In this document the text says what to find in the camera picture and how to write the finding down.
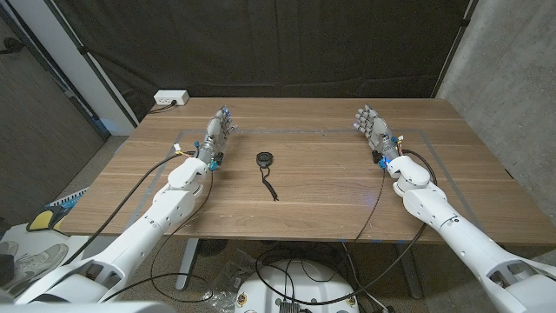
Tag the clear plastic bag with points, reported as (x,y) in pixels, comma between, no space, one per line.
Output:
(228,282)

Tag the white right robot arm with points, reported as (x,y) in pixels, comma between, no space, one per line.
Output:
(456,235)

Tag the grey tape outline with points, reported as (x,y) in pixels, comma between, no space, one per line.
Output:
(304,130)

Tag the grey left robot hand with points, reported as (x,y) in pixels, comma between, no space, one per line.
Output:
(215,137)

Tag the white power strip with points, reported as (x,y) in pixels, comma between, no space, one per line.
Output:
(171,97)

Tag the black backdrop stand pole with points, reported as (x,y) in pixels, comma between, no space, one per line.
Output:
(454,45)
(93,67)

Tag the grey table leg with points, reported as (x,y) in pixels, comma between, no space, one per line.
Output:
(408,274)

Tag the black backdrop curtain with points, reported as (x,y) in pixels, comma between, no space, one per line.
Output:
(282,43)

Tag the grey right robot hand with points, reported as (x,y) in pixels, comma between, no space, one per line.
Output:
(378,132)

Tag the blue white striped item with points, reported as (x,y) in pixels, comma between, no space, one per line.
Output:
(69,199)

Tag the black round fan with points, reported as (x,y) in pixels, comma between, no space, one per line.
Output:
(212,246)

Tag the grey sneaker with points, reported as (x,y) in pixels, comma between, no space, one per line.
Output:
(37,263)

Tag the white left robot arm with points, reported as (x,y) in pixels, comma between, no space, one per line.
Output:
(143,226)

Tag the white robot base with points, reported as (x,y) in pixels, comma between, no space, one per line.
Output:
(304,287)

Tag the white table leg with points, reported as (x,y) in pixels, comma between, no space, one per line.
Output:
(187,265)

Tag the yellow and black floor item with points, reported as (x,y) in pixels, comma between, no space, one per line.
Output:
(43,221)

